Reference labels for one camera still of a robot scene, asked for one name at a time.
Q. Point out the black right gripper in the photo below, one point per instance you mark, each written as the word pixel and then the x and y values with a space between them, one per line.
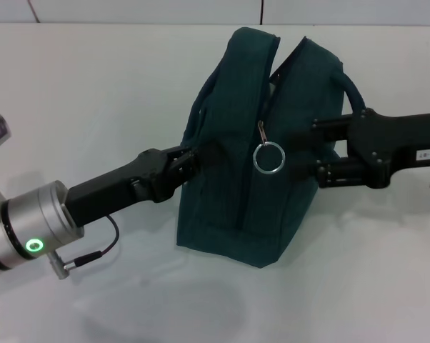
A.
pixel 397 143

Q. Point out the dark teal insulated lunch bag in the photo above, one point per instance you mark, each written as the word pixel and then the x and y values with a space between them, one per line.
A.
pixel 236 186

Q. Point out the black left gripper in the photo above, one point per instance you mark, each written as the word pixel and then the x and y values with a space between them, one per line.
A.
pixel 118 187

